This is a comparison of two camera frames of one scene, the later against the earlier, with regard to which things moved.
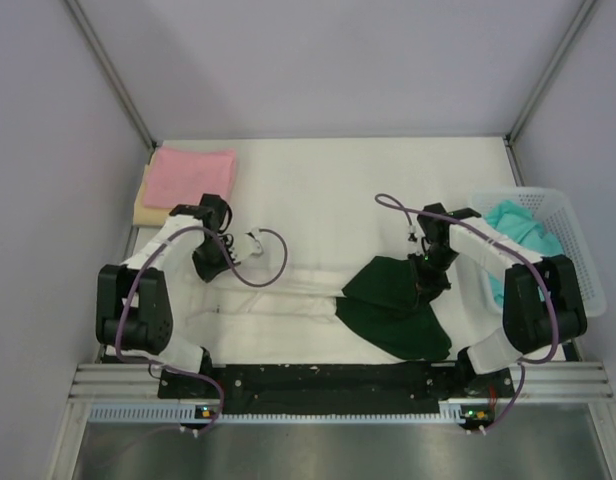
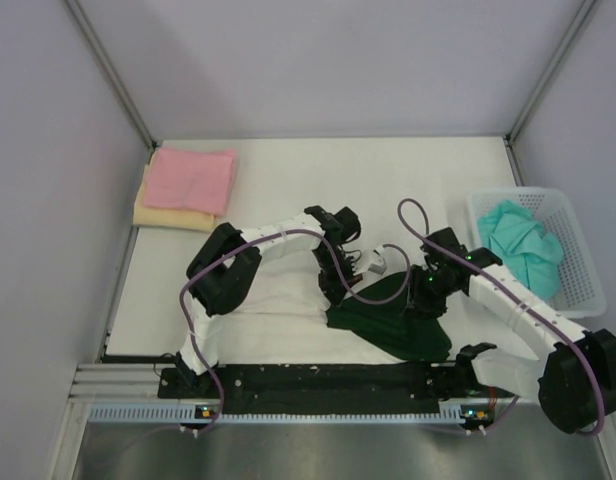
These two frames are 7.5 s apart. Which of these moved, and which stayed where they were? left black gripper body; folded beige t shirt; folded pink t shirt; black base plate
Moved: left black gripper body
Stayed: black base plate; folded beige t shirt; folded pink t shirt
